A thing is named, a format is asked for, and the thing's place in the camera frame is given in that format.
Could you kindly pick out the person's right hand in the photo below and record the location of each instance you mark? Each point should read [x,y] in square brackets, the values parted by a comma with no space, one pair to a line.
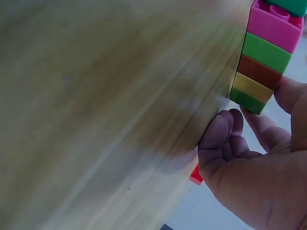
[259,187]

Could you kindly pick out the dark green toy brick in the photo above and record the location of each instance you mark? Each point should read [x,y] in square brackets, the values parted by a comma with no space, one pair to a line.
[247,100]

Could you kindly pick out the yellow toy brick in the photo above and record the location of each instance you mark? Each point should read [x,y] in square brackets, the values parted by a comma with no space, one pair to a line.
[251,87]

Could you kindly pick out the brown toy brick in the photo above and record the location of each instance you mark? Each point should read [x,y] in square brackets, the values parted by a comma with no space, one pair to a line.
[259,72]

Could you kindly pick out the red toy brick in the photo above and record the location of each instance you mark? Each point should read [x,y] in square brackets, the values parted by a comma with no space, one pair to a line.
[196,176]

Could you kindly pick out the light green toy brick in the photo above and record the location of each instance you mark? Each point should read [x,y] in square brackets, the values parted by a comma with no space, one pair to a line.
[266,51]

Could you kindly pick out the pink toy brick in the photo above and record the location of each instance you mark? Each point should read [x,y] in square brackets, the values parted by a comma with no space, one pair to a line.
[271,31]

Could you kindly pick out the teal toy brick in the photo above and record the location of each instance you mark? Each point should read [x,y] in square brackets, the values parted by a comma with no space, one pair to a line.
[293,7]

